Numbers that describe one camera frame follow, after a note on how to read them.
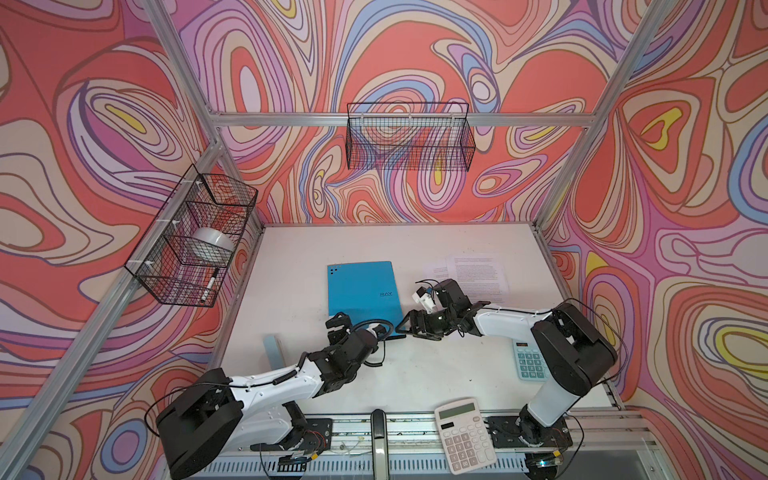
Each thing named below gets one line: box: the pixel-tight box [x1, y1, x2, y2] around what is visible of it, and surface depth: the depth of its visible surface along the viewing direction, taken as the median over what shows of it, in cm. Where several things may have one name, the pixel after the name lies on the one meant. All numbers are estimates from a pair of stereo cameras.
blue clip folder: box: [327, 261, 406, 340], surface depth 105 cm
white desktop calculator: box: [434, 398, 497, 475], surface depth 73 cm
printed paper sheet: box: [446, 254, 511, 303], surface depth 107 cm
